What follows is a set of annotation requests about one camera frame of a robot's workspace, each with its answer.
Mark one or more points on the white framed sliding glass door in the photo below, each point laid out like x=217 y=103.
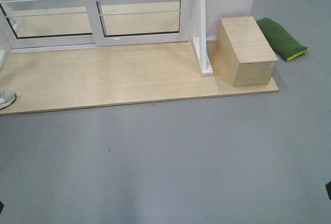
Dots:
x=127 y=22

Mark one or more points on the white door frame support post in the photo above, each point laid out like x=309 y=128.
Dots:
x=198 y=35

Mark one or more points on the light wooden box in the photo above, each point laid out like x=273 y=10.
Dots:
x=248 y=58

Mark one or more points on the grey white sneaker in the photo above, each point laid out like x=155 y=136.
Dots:
x=7 y=98

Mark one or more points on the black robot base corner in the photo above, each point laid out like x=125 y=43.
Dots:
x=328 y=189
x=1 y=207

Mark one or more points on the light wooden floor platform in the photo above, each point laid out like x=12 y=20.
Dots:
x=97 y=77

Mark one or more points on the green cushion bag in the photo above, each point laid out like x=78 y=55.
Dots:
x=280 y=40

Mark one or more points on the white fixed glass door panel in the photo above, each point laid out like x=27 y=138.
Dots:
x=27 y=24

